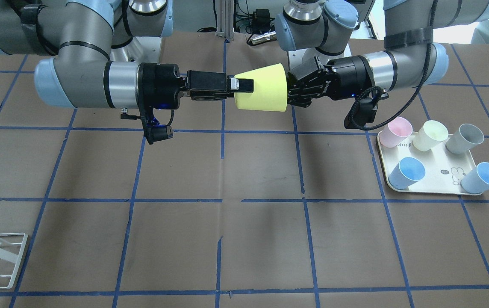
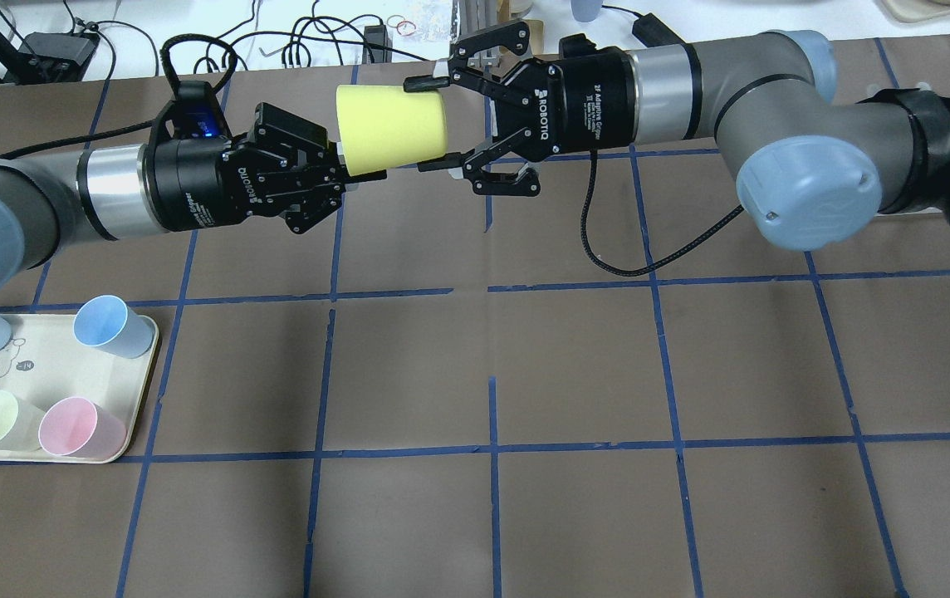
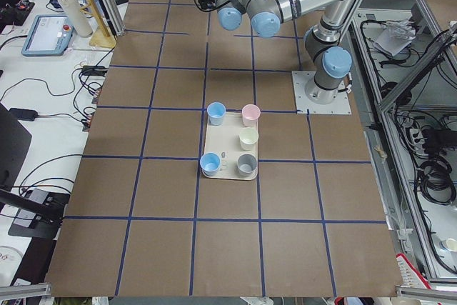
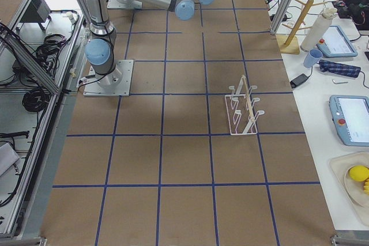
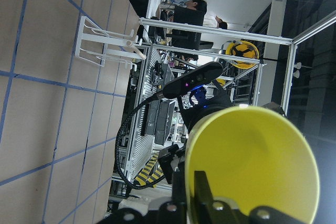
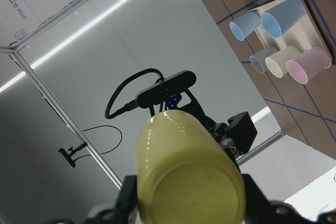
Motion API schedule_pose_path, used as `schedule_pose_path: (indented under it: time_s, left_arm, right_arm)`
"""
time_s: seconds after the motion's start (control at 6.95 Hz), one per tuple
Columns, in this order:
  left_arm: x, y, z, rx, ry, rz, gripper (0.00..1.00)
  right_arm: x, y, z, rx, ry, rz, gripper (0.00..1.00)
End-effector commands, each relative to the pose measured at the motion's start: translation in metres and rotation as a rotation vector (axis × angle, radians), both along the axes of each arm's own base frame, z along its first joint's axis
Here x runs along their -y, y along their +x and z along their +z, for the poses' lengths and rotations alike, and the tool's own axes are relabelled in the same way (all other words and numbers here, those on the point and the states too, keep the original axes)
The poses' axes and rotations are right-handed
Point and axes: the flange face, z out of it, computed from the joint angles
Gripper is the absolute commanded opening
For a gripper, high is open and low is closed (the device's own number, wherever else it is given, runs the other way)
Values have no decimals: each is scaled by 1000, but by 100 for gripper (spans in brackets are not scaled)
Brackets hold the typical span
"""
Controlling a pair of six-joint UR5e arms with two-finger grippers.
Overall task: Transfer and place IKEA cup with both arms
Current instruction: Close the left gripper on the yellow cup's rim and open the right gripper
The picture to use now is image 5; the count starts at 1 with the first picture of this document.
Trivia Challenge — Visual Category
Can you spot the black braided cable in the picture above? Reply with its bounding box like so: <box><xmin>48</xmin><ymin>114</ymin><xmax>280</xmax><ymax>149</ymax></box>
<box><xmin>114</xmin><ymin>91</ymin><xmax>171</xmax><ymax>190</ymax></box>

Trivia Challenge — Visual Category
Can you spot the white wire cup rack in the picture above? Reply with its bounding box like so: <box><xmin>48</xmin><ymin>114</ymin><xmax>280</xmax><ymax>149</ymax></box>
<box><xmin>75</xmin><ymin>16</ymin><xmax>146</xmax><ymax>70</ymax></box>

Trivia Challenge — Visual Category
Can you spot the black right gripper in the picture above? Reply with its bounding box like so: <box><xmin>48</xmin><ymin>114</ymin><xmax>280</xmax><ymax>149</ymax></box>
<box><xmin>158</xmin><ymin>86</ymin><xmax>234</xmax><ymax>184</ymax></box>

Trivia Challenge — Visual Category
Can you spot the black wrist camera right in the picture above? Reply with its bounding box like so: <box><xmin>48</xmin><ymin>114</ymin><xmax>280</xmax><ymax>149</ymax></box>
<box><xmin>162</xmin><ymin>62</ymin><xmax>223</xmax><ymax>99</ymax></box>

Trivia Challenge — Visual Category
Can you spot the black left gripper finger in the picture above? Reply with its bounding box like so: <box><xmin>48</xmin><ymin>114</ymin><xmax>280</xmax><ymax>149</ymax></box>
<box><xmin>194</xmin><ymin>171</ymin><xmax>216</xmax><ymax>223</ymax></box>

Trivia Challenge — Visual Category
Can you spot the yellow hard hat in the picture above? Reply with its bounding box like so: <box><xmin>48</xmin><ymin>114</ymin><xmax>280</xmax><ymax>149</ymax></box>
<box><xmin>225</xmin><ymin>40</ymin><xmax>259</xmax><ymax>69</ymax></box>

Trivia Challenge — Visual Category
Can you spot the yellow plastic cup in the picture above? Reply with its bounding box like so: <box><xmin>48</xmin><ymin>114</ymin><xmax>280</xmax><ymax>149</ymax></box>
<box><xmin>185</xmin><ymin>106</ymin><xmax>320</xmax><ymax>223</ymax></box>

